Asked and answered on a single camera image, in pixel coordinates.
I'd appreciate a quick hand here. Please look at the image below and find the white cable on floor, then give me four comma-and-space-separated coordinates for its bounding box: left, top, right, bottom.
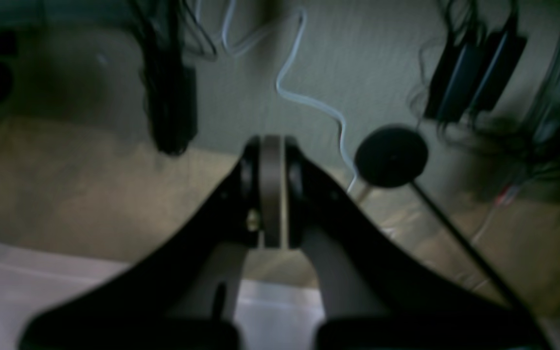
195, 0, 361, 195

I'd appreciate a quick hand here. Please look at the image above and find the black round disc base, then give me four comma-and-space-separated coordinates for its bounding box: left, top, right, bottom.
355, 124, 429, 188

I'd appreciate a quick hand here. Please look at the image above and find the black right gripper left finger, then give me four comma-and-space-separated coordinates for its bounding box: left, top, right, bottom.
18, 136, 283, 350

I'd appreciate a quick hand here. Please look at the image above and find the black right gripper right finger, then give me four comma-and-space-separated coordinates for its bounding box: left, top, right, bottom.
285, 137, 552, 350

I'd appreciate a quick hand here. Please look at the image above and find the black equipment at right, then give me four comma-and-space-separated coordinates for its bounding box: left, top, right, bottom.
407, 0, 527, 133

